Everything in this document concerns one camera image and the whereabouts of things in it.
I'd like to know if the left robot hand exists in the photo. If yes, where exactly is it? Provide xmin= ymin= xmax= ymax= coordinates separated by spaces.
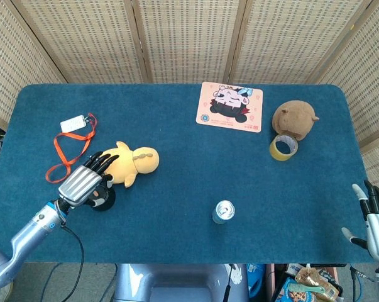
xmin=57 ymin=151 xmax=120 ymax=209

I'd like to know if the black round device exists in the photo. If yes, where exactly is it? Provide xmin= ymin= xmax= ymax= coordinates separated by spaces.
xmin=91 ymin=185 xmax=117 ymax=212

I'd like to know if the yellow plush toy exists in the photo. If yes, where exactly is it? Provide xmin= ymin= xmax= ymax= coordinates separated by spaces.
xmin=99 ymin=141 xmax=160 ymax=189

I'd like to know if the white badge card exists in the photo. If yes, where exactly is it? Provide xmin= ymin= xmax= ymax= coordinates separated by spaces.
xmin=60 ymin=115 xmax=85 ymax=133

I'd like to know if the tan snack bag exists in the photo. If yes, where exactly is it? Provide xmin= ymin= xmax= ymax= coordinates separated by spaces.
xmin=294 ymin=267 xmax=340 ymax=301

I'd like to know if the green plastic comb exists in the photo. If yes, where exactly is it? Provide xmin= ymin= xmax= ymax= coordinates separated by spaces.
xmin=286 ymin=282 xmax=324 ymax=295

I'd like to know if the blue table cloth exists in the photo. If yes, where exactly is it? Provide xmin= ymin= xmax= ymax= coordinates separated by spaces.
xmin=0 ymin=83 xmax=377 ymax=264

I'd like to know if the blue pretzel snack bag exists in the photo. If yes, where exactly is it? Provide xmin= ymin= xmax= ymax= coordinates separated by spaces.
xmin=276 ymin=276 xmax=319 ymax=302

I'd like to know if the blue carton box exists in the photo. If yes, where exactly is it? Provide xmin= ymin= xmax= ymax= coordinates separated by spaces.
xmin=247 ymin=263 xmax=267 ymax=299

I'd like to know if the yellow packing tape roll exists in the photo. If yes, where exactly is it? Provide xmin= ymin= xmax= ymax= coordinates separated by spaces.
xmin=268 ymin=134 xmax=299 ymax=162

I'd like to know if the grey robot torso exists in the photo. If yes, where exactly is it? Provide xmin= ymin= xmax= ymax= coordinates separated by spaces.
xmin=113 ymin=263 xmax=250 ymax=302

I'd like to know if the brown capybara plush toy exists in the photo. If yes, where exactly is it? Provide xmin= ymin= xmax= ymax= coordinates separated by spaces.
xmin=272 ymin=99 xmax=320 ymax=142

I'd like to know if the light blue drink can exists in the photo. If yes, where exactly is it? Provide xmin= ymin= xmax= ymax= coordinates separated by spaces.
xmin=212 ymin=199 xmax=235 ymax=225

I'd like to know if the pink cartoon mouse pad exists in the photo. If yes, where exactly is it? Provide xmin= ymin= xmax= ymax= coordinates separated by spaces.
xmin=195 ymin=81 xmax=264 ymax=134

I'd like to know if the woven bamboo folding screen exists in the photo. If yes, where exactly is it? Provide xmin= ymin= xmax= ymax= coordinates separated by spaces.
xmin=0 ymin=0 xmax=379 ymax=189

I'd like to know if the orange lanyard strap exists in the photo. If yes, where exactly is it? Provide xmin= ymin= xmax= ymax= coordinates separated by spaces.
xmin=45 ymin=112 xmax=99 ymax=183

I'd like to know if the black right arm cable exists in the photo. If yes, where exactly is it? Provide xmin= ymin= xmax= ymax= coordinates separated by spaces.
xmin=349 ymin=266 xmax=377 ymax=302

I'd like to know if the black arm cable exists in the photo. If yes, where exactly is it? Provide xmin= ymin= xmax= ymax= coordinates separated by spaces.
xmin=349 ymin=266 xmax=377 ymax=302
xmin=60 ymin=220 xmax=85 ymax=302

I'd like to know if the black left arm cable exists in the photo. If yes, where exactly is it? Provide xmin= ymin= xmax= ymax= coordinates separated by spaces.
xmin=60 ymin=220 xmax=85 ymax=302

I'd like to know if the black torso cable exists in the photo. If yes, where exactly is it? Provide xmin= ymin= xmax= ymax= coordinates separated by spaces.
xmin=223 ymin=263 xmax=237 ymax=302

